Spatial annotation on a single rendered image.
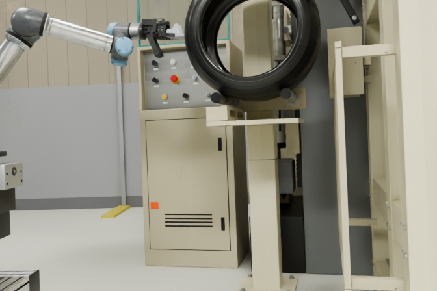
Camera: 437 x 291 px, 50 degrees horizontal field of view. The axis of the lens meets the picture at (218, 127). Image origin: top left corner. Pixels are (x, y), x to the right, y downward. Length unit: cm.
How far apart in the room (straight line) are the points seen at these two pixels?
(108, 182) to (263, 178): 302
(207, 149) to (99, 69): 269
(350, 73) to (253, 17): 53
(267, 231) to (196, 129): 73
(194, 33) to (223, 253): 130
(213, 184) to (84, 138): 269
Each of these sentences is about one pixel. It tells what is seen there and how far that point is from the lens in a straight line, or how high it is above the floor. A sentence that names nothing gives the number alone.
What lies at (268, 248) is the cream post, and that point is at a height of 20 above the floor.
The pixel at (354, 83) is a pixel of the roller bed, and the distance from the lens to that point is 212.
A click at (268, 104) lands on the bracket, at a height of 88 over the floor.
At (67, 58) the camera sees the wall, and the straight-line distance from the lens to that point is 522.
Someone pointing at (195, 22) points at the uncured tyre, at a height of 121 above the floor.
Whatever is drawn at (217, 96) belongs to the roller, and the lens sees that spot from 187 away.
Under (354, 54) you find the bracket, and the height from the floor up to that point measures 96.
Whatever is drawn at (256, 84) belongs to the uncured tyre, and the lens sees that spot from 183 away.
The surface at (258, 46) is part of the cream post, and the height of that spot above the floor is 116.
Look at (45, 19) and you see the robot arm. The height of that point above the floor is 123.
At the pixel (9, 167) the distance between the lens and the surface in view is 187.
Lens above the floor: 77
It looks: level
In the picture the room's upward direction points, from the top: 2 degrees counter-clockwise
